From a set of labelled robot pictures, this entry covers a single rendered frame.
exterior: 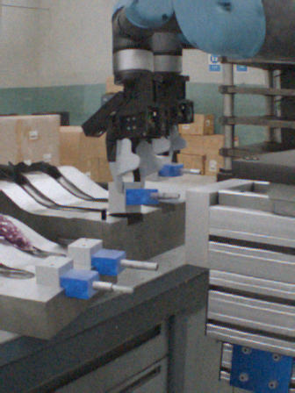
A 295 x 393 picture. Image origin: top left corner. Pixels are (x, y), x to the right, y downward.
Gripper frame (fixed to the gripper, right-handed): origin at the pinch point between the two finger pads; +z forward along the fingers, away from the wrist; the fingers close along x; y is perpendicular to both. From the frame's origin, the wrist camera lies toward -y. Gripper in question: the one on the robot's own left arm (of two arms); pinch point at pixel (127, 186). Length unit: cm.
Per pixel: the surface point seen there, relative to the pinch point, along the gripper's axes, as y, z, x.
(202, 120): -312, -112, 592
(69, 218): -7.8, 5.4, -6.9
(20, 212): -21.1, 4.0, -7.0
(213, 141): -300, -82, 600
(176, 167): -6.4, -4.7, 27.2
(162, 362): -2.2, 36.5, 12.7
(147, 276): 6.1, 15.5, -3.4
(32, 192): -24.4, -0.1, -0.2
